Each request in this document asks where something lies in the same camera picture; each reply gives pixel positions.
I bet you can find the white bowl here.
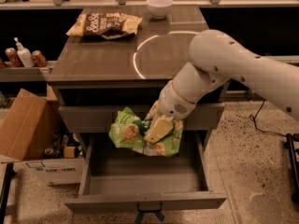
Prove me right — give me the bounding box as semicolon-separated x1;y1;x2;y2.
146;0;173;19

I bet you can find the brown yellow chip bag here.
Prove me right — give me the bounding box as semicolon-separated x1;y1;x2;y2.
66;12;142;40

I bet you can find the right red soda can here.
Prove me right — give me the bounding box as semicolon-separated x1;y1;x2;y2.
32;50;48;67

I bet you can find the closed upper drawer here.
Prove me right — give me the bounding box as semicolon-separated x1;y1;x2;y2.
59;103;224;133

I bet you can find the blue clamp under drawer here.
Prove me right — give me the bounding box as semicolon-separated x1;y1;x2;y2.
135;211;164;224

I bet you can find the black cable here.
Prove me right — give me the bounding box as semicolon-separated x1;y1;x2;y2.
249;99;288;138

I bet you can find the cardboard box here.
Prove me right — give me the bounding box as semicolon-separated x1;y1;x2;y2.
0;89;83;185

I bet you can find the black stand left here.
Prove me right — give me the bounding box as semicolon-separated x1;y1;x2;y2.
0;163;15;224

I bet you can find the white pump bottle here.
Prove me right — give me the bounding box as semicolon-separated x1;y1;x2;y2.
14;37;35;67

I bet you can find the grey drawer cabinet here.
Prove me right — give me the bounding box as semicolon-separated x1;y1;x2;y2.
47;5;234;135

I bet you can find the red soda can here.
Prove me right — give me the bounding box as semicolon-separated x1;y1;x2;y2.
32;50;48;67
5;48;22;67

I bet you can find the left red soda can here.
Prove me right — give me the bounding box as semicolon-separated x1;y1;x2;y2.
5;48;22;67

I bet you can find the black stand right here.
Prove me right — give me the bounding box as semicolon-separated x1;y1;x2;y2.
286;133;299;203

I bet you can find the black stand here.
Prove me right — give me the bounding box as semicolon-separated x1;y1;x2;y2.
0;163;15;224
286;133;299;203

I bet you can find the green rice chip bag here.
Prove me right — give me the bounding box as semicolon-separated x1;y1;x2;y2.
108;107;183;157

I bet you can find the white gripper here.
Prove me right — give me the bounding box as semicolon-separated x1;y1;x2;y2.
144;81;196;143

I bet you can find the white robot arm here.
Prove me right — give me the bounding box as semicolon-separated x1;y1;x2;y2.
144;30;299;143

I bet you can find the open lower drawer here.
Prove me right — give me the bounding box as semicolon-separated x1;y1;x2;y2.
65;132;226;214

